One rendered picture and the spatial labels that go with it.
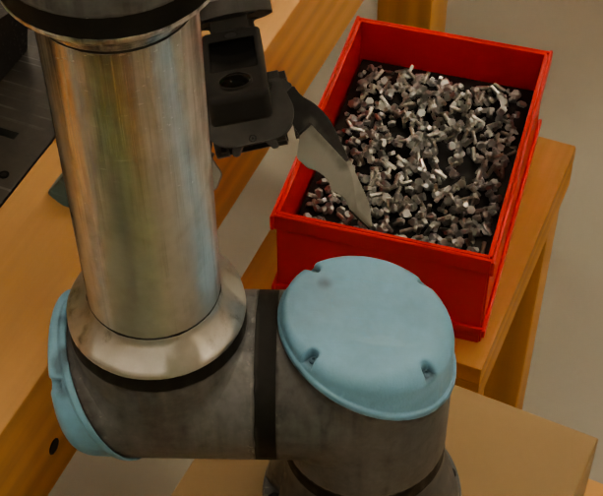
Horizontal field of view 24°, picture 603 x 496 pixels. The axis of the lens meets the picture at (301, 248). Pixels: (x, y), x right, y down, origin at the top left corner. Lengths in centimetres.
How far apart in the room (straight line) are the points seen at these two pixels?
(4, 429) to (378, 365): 42
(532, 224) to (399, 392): 62
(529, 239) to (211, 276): 67
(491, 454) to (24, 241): 49
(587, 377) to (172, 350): 158
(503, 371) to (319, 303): 91
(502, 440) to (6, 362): 43
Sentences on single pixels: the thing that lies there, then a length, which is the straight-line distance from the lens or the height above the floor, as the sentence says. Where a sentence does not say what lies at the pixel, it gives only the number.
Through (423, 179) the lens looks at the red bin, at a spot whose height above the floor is 88.
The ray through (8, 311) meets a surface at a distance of 130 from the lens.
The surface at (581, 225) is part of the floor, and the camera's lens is 265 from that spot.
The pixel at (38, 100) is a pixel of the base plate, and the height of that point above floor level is 90.
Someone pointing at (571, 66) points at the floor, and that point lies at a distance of 299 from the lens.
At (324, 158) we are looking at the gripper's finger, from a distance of 112.
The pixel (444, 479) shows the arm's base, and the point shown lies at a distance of 105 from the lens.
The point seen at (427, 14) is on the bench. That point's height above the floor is 50.
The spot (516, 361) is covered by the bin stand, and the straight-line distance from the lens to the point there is 180.
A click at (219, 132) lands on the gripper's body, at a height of 112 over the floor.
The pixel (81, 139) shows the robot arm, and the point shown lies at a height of 135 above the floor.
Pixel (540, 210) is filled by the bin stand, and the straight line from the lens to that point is 152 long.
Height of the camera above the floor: 186
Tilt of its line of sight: 47 degrees down
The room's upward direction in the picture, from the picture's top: straight up
